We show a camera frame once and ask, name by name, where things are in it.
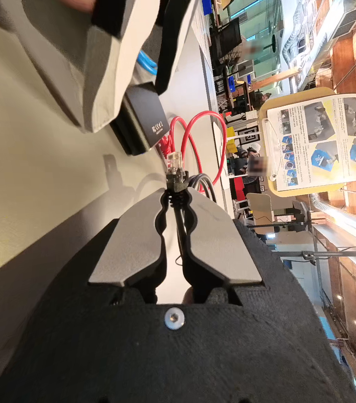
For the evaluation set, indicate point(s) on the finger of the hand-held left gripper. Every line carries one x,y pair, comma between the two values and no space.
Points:
71,69
175,38

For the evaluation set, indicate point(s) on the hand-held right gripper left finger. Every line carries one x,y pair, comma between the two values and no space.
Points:
131,249

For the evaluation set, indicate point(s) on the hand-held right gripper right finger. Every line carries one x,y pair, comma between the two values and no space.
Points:
225,249

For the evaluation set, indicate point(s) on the black ethernet adapter hub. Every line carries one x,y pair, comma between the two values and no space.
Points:
143,119

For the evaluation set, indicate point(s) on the black monitor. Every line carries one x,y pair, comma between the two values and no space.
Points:
228,34

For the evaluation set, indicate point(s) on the red plastic bin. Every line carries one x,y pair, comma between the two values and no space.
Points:
238,189

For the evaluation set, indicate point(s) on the yellow and black boxes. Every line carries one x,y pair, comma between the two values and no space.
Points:
230,141

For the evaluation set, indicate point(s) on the black and white tag board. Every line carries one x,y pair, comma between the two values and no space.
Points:
250,133

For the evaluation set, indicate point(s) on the bright ceiling light panel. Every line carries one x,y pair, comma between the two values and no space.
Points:
354,227

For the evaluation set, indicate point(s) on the instruction sheet on stand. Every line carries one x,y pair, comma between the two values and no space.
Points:
323,145

